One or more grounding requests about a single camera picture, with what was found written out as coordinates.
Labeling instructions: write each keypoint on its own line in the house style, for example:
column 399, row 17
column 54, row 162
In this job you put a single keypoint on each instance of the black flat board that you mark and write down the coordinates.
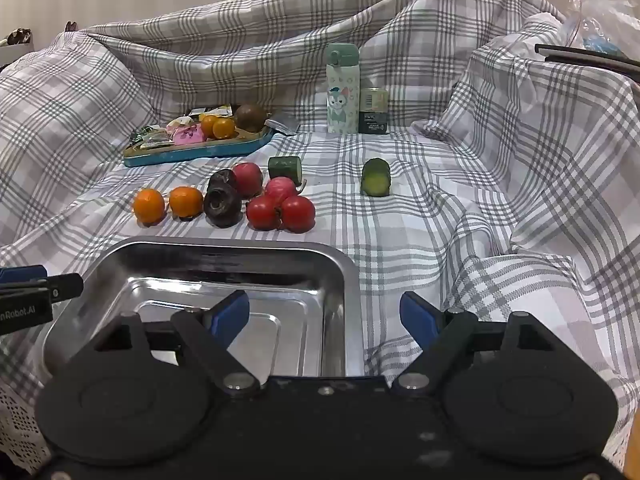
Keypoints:
column 590, row 56

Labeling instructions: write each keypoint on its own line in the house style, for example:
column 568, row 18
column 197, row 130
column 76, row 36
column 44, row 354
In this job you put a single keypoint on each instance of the white lace cloth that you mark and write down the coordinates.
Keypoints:
column 20, row 425

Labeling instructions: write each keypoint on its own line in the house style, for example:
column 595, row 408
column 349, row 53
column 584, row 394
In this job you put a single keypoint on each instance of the clear plastic bag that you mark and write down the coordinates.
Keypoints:
column 607, row 5

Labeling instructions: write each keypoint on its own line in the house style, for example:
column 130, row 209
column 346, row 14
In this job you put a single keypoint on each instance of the dark green cucumber piece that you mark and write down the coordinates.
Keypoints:
column 284, row 168

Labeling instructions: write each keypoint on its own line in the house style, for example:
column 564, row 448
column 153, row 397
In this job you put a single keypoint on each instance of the pink snack packet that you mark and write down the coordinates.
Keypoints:
column 188, row 134

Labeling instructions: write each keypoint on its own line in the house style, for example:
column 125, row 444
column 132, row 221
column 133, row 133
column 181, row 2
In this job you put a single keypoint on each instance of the small orange tangerine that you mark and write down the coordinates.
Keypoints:
column 208, row 125
column 224, row 128

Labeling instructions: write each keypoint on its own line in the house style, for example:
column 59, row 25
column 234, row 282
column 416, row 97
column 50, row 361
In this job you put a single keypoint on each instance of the dark purple passion fruit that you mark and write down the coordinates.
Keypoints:
column 222, row 178
column 221, row 204

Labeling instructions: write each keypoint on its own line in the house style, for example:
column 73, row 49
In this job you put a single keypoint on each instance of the red tomato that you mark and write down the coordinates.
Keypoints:
column 248, row 179
column 281, row 188
column 298, row 214
column 261, row 213

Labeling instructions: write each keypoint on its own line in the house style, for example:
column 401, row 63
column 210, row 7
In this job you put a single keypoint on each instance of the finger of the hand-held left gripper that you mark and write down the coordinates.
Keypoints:
column 22, row 273
column 65, row 287

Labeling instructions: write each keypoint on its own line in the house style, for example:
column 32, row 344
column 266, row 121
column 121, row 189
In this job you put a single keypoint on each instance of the grey plaid cloth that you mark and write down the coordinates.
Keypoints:
column 450, row 205

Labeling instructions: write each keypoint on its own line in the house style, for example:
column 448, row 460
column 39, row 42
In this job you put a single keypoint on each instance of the brown kiwi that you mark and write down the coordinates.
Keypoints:
column 251, row 117

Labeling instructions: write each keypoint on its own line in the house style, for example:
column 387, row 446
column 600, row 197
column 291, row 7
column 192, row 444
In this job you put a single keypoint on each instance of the yellow snack packet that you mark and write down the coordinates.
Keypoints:
column 215, row 110

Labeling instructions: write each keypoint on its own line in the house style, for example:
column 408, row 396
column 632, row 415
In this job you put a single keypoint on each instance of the brown snack packet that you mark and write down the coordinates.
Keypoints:
column 157, row 143

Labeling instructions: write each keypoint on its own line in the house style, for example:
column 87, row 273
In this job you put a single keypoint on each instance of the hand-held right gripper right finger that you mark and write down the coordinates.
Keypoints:
column 417, row 315

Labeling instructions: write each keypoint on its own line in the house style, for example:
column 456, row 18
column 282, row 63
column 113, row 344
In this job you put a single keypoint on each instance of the stainless steel tray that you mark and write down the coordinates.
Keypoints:
column 165, row 270

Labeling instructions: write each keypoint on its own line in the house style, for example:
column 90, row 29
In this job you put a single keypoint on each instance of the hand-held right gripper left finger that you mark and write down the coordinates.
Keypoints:
column 230, row 311

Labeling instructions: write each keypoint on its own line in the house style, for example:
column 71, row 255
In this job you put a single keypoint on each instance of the green snack packet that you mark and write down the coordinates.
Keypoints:
column 145, row 134

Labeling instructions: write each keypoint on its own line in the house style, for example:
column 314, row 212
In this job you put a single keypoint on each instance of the green glass jar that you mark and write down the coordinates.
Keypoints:
column 374, row 111

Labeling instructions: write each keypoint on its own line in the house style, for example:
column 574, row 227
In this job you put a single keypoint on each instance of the blue snack tray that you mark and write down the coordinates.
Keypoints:
column 200, row 152

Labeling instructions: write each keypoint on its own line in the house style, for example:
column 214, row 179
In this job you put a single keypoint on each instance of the light green cucumber piece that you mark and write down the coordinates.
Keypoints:
column 376, row 177

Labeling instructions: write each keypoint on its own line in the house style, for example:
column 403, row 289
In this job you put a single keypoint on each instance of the white cartoon water bottle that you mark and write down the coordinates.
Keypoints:
column 342, row 90

